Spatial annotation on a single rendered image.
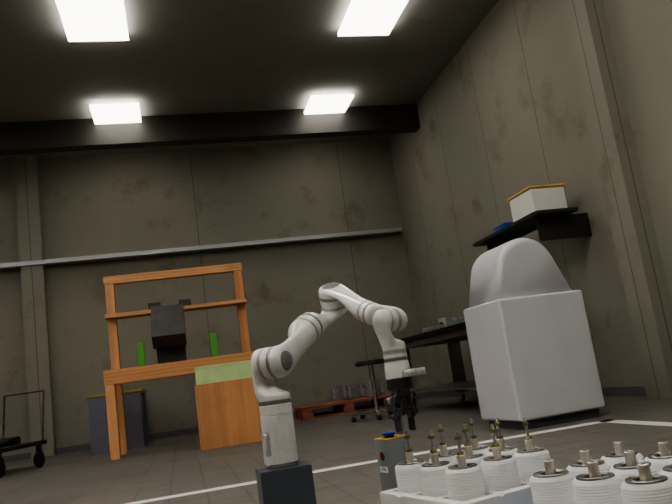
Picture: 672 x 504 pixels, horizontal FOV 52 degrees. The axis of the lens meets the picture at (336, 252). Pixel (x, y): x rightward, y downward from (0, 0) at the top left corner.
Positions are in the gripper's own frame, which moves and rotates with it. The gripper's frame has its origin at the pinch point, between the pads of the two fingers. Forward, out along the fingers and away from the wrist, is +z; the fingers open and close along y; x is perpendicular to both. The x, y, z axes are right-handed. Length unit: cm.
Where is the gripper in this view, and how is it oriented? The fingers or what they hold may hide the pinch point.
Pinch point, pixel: (406, 427)
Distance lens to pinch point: 205.7
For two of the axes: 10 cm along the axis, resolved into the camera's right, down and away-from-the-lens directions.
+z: 1.4, 9.7, -1.8
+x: 7.7, -2.2, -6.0
